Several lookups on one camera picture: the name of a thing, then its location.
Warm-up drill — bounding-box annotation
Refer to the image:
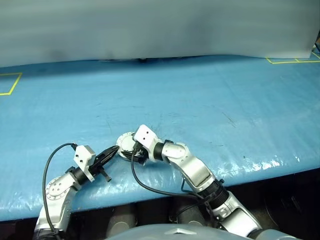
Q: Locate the blue plastic table cover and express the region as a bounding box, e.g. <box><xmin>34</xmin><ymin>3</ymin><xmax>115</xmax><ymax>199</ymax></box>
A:
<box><xmin>0</xmin><ymin>53</ymin><xmax>320</xmax><ymax>222</ymax></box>

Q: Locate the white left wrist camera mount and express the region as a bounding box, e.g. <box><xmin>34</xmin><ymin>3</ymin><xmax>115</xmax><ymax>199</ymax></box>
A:
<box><xmin>73</xmin><ymin>144</ymin><xmax>97</xmax><ymax>182</ymax></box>

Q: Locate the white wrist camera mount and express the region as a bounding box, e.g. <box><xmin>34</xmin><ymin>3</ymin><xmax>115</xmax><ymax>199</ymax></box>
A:
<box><xmin>73</xmin><ymin>144</ymin><xmax>97</xmax><ymax>182</ymax></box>
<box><xmin>132</xmin><ymin>124</ymin><xmax>161</xmax><ymax>161</ymax></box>

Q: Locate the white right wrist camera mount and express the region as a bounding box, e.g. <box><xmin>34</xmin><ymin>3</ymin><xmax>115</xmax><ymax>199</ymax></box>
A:
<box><xmin>132</xmin><ymin>124</ymin><xmax>161</xmax><ymax>161</ymax></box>

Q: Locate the dark grey rounded shape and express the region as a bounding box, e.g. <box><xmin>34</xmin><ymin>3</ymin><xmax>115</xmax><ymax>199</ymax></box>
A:
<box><xmin>169</xmin><ymin>199</ymin><xmax>211</xmax><ymax>227</ymax></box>
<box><xmin>106</xmin><ymin>203</ymin><xmax>137</xmax><ymax>237</ymax></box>

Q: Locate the grey white backdrop sheet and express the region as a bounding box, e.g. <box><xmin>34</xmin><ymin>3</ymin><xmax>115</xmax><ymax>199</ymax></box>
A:
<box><xmin>0</xmin><ymin>0</ymin><xmax>320</xmax><ymax>68</ymax></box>

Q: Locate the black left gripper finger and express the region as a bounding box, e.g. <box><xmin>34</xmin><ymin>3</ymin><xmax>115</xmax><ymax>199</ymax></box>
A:
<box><xmin>99</xmin><ymin>148</ymin><xmax>119</xmax><ymax>167</ymax></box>
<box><xmin>96</xmin><ymin>146</ymin><xmax>118</xmax><ymax>161</ymax></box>

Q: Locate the silver motor lid circuit board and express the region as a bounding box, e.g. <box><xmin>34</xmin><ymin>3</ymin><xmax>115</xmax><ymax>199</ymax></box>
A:
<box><xmin>116</xmin><ymin>131</ymin><xmax>138</xmax><ymax>157</ymax></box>

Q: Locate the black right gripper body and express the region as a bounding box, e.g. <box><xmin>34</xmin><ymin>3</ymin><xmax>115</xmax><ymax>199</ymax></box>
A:
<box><xmin>130</xmin><ymin>141</ymin><xmax>151</xmax><ymax>167</ymax></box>

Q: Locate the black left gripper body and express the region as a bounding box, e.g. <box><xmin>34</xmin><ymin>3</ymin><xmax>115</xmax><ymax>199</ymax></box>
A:
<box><xmin>88</xmin><ymin>156</ymin><xmax>112</xmax><ymax>183</ymax></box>

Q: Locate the grey robot torso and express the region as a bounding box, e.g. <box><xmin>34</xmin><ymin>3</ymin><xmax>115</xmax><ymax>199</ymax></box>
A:
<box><xmin>104</xmin><ymin>223</ymin><xmax>301</xmax><ymax>240</ymax></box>

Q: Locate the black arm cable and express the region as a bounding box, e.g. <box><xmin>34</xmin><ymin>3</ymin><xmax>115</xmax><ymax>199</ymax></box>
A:
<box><xmin>130</xmin><ymin>149</ymin><xmax>226</xmax><ymax>231</ymax></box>
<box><xmin>42</xmin><ymin>142</ymin><xmax>77</xmax><ymax>240</ymax></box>

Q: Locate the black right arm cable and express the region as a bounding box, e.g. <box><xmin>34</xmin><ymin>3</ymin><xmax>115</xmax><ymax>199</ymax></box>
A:
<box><xmin>130</xmin><ymin>149</ymin><xmax>226</xmax><ymax>231</ymax></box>

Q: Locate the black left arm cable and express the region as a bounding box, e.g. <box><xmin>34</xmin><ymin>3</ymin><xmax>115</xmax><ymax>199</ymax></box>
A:
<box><xmin>42</xmin><ymin>142</ymin><xmax>77</xmax><ymax>240</ymax></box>

